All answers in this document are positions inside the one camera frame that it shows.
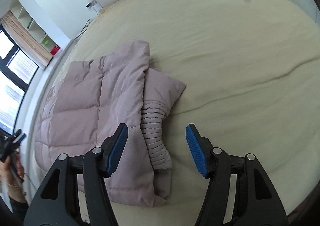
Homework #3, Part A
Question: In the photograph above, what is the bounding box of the mauve puffer coat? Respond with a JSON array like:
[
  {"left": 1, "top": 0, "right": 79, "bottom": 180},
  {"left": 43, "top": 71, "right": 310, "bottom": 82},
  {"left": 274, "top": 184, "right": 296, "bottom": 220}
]
[{"left": 35, "top": 40, "right": 186, "bottom": 207}]

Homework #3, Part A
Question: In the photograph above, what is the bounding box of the person left hand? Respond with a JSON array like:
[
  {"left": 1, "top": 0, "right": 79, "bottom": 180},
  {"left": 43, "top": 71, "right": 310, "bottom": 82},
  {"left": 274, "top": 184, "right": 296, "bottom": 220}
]
[{"left": 1, "top": 153, "right": 27, "bottom": 204}]

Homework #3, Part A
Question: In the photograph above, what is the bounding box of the black framed window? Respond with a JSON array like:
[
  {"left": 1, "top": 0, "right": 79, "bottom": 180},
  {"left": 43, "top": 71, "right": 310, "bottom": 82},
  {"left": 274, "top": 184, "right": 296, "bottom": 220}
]
[{"left": 0, "top": 27, "right": 39, "bottom": 134}]

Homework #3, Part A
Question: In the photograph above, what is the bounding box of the red storage box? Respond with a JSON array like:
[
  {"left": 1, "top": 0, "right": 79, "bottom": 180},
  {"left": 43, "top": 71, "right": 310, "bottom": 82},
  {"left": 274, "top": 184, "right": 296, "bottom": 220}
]
[{"left": 50, "top": 45, "right": 60, "bottom": 56}]

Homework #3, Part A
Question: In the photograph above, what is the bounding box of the green shelf box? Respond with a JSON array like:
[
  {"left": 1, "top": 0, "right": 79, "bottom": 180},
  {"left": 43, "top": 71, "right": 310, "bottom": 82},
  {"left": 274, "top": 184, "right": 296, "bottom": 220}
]
[{"left": 41, "top": 36, "right": 51, "bottom": 45}]

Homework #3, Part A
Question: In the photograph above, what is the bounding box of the beige curtain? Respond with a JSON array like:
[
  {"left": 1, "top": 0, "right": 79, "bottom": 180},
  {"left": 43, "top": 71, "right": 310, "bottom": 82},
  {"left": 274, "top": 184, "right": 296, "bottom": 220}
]
[{"left": 1, "top": 10, "right": 53, "bottom": 69}]

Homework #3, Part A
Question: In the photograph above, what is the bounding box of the white nightstand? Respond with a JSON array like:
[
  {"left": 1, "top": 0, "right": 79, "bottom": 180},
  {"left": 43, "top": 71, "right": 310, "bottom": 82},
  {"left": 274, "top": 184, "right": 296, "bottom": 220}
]
[{"left": 74, "top": 18, "right": 95, "bottom": 40}]

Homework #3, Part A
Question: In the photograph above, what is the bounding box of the beige bed sheet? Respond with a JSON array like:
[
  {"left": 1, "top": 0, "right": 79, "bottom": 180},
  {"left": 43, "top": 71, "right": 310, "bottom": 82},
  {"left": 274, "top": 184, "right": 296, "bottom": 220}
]
[{"left": 55, "top": 0, "right": 319, "bottom": 225}]

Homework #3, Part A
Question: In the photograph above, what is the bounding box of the white wall shelf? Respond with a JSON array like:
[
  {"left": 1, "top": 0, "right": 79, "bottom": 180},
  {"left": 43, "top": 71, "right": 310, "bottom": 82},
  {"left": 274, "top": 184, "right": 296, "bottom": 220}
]
[{"left": 10, "top": 0, "right": 58, "bottom": 52}]

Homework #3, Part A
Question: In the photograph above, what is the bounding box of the wall power strip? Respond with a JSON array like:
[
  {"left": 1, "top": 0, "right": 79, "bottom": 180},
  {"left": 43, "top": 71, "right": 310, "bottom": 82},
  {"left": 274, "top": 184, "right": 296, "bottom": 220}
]
[{"left": 86, "top": 0, "right": 97, "bottom": 8}]

